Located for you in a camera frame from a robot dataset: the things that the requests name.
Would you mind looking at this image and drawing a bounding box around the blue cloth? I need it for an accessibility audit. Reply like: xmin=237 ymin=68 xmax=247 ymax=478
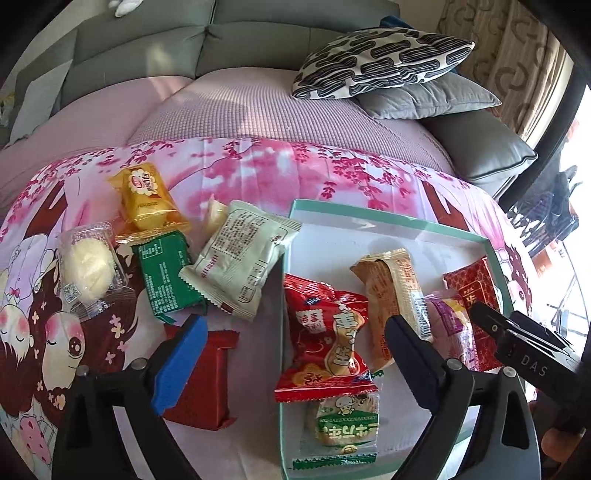
xmin=379 ymin=16 xmax=416 ymax=33

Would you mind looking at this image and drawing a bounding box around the purple snack packet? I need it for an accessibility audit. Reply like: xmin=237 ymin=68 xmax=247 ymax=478
xmin=425 ymin=291 xmax=476 ymax=370

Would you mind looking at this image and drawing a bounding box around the small jelly cup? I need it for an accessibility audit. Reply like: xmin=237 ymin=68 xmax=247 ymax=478
xmin=203 ymin=196 xmax=229 ymax=241

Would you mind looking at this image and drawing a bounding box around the cream and orange snack packet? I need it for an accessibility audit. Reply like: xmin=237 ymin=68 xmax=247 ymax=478
xmin=349 ymin=248 xmax=435 ymax=372

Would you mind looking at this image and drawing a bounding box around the cream white snack packet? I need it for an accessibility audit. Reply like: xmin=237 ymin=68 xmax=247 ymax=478
xmin=179 ymin=199 xmax=302 ymax=322

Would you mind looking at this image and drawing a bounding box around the pale grey pillow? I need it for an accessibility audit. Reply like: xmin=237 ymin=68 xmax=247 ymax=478
xmin=9 ymin=60 xmax=75 ymax=144

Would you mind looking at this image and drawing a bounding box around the green and white cracker packet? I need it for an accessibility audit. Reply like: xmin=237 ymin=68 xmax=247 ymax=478
xmin=292 ymin=392 xmax=380 ymax=472

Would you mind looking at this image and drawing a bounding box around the pink sofa cover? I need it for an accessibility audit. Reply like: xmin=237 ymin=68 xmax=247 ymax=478
xmin=129 ymin=69 xmax=455 ymax=174
xmin=0 ymin=76 xmax=197 ymax=204

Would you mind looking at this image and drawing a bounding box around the white box with teal rim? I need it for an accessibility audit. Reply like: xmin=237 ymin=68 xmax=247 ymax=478
xmin=277 ymin=198 xmax=520 ymax=480

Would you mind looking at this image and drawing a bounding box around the green biscuit packet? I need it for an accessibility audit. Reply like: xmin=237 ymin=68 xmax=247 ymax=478
xmin=131 ymin=231 xmax=208 ymax=326

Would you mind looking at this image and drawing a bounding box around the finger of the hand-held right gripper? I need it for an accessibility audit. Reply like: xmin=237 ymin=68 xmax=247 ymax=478
xmin=510 ymin=311 xmax=575 ymax=355
xmin=470 ymin=301 xmax=511 ymax=344

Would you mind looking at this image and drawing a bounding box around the beige patterned curtain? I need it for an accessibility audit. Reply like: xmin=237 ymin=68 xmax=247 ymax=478
xmin=436 ymin=0 xmax=573 ymax=144

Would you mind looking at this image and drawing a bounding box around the black metal rack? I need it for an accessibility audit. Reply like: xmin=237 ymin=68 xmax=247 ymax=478
xmin=508 ymin=164 xmax=580 ymax=259

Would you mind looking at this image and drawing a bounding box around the dark red patterned packet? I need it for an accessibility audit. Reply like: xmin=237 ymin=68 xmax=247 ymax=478
xmin=442 ymin=256 xmax=504 ymax=372

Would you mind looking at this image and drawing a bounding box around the grey sofa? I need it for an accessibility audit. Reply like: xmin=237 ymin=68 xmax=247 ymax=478
xmin=0 ymin=0 xmax=539 ymax=199

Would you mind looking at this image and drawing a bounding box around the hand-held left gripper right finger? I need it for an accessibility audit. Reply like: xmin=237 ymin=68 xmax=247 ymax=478
xmin=385 ymin=315 xmax=542 ymax=480

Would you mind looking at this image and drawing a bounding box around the black and white patterned pillow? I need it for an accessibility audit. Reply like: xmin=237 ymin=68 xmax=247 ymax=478
xmin=292 ymin=27 xmax=475 ymax=100

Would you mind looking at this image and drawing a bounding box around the red peanut packet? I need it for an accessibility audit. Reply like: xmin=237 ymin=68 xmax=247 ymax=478
xmin=274 ymin=273 xmax=385 ymax=404

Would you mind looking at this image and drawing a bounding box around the dark door frame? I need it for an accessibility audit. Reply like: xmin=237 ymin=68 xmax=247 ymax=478
xmin=499 ymin=69 xmax=591 ymax=213

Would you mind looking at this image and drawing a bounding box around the grey quilted pillow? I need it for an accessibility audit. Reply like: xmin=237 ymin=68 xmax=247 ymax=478
xmin=355 ymin=73 xmax=502 ymax=121

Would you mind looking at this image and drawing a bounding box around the yellow cake packet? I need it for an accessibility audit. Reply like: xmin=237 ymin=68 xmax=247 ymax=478
xmin=108 ymin=166 xmax=191 ymax=244

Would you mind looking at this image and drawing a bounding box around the plain red snack packet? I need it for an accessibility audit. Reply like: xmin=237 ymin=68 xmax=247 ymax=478
xmin=161 ymin=325 xmax=241 ymax=431

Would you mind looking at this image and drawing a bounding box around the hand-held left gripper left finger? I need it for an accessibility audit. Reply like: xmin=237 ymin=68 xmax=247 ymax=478
xmin=52 ymin=314 xmax=209 ymax=480

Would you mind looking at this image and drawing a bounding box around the pink printed cartoon blanket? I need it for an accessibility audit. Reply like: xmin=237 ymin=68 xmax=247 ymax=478
xmin=0 ymin=136 xmax=536 ymax=480

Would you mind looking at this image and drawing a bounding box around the white plush toy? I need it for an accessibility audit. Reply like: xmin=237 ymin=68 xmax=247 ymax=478
xmin=108 ymin=0 xmax=144 ymax=18

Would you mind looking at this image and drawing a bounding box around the clear packet with white bun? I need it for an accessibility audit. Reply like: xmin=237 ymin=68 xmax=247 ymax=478
xmin=58 ymin=222 xmax=136 ymax=321

